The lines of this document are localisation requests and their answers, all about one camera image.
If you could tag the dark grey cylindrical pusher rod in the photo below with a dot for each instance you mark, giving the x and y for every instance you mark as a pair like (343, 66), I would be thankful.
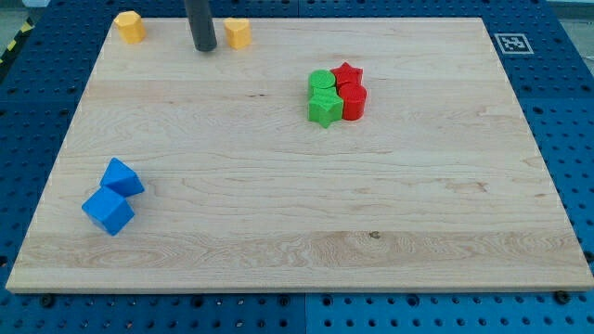
(200, 21)

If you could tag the red star block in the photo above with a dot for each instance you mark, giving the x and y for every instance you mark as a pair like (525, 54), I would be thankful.
(347, 74)

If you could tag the blue cube block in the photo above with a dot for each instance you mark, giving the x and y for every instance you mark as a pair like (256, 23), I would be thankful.
(108, 210)

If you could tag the red cylinder block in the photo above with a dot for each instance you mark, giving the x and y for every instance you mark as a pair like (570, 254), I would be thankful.
(354, 96)

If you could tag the blue triangular block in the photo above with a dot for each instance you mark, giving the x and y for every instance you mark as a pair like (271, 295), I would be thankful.
(121, 179)

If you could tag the green cylinder block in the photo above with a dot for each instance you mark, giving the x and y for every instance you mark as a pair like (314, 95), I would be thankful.
(323, 80)

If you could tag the yellow heart block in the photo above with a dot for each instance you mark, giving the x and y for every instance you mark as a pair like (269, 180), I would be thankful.
(238, 32)

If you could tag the light wooden board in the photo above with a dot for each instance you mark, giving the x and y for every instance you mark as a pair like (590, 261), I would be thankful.
(439, 187)

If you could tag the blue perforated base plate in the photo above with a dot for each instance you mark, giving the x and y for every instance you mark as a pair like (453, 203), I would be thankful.
(52, 62)

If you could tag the white fiducial marker tag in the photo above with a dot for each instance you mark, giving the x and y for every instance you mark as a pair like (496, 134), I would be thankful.
(513, 44)

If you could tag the green star block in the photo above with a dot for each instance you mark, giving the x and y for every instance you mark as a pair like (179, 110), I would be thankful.
(325, 107)

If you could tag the yellow hexagon block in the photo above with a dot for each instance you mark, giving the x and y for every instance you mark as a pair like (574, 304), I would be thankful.
(130, 27)

